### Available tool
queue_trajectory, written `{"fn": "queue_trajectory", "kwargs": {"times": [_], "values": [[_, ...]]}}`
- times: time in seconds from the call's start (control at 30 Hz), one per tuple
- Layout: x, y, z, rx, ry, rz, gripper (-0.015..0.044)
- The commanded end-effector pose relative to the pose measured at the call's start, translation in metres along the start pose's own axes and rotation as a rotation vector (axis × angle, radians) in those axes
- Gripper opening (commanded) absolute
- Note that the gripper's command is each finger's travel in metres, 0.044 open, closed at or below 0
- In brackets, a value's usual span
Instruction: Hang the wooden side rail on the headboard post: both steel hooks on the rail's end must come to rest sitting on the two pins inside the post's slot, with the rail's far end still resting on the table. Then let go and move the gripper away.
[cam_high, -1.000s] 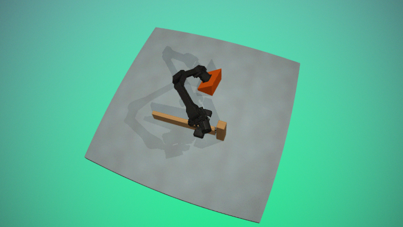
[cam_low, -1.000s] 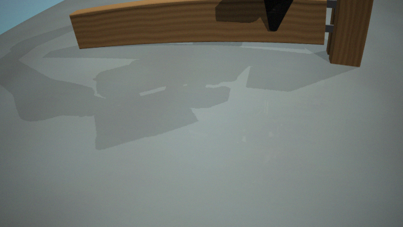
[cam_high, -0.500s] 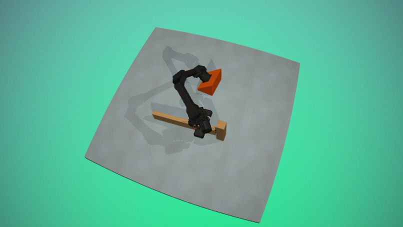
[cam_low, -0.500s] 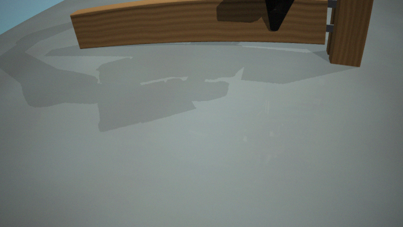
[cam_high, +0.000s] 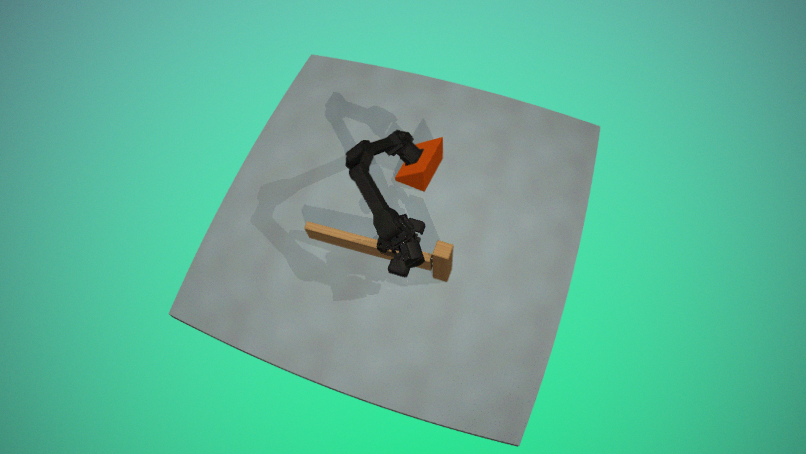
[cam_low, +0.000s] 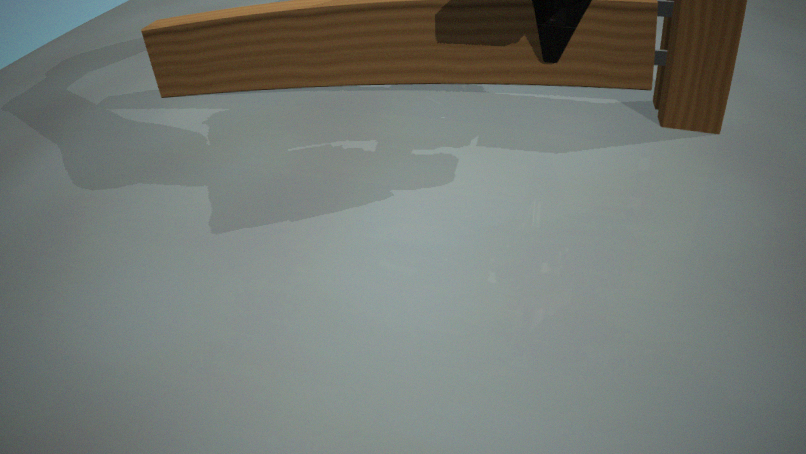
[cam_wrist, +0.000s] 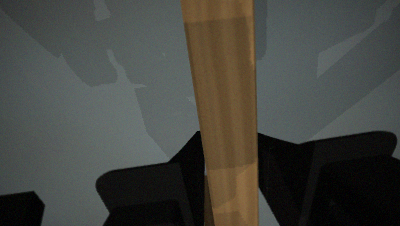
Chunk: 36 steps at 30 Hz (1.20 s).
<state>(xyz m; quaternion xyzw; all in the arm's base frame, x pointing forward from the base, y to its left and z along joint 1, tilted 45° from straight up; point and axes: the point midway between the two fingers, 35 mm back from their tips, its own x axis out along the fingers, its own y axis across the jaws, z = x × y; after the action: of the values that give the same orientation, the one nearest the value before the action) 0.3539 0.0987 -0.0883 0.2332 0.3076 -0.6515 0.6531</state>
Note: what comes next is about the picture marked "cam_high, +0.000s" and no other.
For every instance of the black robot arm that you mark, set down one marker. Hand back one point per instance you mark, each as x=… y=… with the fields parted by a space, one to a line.
x=394 y=230

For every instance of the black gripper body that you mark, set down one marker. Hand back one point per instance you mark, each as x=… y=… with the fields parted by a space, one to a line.
x=397 y=267

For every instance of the wooden post with slot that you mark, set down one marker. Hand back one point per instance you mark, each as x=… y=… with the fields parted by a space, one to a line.
x=442 y=260

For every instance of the wooden side rail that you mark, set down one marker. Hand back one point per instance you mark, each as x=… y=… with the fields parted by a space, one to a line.
x=355 y=242

